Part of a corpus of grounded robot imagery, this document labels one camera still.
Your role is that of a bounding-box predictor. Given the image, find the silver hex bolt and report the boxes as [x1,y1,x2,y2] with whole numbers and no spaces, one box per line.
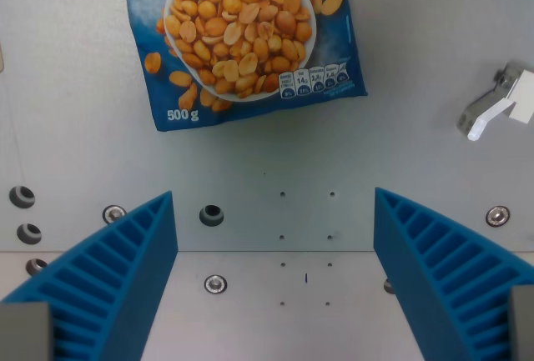
[102,204,128,225]
[204,274,229,295]
[485,205,511,228]

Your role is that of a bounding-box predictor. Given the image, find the blue peanut bag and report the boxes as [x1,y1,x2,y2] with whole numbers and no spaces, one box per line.
[108,0,370,132]

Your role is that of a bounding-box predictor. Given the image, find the grey metal bracket with white clip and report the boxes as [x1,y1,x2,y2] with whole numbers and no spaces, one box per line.
[456,60,534,142]

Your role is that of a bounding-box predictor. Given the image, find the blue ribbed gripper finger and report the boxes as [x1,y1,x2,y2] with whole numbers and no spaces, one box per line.
[372,187,534,361]
[0,190,179,361]

